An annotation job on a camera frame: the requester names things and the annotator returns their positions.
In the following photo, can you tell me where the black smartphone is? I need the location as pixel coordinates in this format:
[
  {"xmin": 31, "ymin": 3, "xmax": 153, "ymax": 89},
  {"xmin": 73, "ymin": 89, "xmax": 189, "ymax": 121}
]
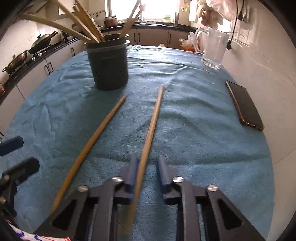
[{"xmin": 225, "ymin": 81, "xmax": 264, "ymax": 131}]

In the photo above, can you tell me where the blue towel table cloth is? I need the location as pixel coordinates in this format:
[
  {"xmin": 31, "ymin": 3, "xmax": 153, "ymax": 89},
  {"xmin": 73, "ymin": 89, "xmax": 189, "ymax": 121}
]
[{"xmin": 1, "ymin": 46, "xmax": 274, "ymax": 240}]

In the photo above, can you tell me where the black wok on stove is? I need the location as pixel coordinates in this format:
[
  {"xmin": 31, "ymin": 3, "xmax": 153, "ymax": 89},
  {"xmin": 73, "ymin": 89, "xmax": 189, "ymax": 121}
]
[{"xmin": 28, "ymin": 31, "xmax": 59, "ymax": 54}]

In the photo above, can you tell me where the kitchen window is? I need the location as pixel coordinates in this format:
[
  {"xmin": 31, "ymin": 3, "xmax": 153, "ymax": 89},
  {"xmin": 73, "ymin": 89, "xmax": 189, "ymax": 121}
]
[{"xmin": 105, "ymin": 0, "xmax": 180, "ymax": 21}]

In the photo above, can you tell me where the clear glass mug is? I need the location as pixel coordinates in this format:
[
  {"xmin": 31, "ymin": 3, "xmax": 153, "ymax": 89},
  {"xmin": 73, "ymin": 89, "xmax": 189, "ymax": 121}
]
[{"xmin": 195, "ymin": 28, "xmax": 229, "ymax": 70}]

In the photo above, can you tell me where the brown clay pot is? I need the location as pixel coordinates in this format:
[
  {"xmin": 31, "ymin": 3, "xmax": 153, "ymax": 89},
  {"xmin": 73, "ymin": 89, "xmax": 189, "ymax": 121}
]
[{"xmin": 104, "ymin": 16, "xmax": 118, "ymax": 28}]

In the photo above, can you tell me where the dark perforated utensil holder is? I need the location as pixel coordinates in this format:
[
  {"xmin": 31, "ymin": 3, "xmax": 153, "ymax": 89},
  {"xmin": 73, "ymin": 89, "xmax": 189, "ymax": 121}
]
[{"xmin": 85, "ymin": 34, "xmax": 130, "ymax": 91}]

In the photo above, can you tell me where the hanging plastic bag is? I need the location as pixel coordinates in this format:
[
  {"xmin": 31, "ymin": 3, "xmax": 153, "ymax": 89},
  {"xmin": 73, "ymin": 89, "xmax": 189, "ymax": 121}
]
[{"xmin": 196, "ymin": 0, "xmax": 238, "ymax": 29}]

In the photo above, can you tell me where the black power plug cable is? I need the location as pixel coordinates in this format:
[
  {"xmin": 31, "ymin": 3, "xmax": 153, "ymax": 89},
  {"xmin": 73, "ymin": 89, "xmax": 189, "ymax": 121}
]
[{"xmin": 226, "ymin": 0, "xmax": 239, "ymax": 50}]

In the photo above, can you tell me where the steel pot with lid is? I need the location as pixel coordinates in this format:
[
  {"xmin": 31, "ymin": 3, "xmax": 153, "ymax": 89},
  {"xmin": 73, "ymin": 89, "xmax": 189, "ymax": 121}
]
[{"xmin": 2, "ymin": 50, "xmax": 28, "ymax": 74}]

